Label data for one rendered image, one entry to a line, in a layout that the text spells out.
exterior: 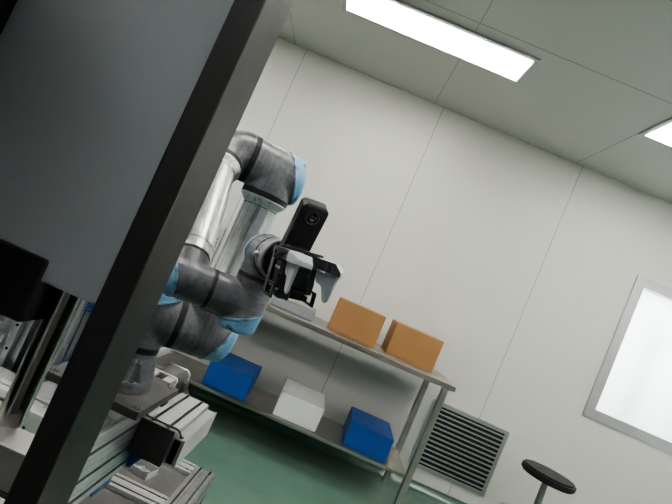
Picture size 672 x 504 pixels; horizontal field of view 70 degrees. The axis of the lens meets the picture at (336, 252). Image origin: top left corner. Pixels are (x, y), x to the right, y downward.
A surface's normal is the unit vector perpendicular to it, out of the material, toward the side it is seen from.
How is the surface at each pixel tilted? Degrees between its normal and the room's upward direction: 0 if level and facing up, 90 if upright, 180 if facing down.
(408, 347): 90
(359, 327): 90
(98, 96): 90
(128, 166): 90
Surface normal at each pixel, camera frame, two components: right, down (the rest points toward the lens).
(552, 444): 0.00, -0.05
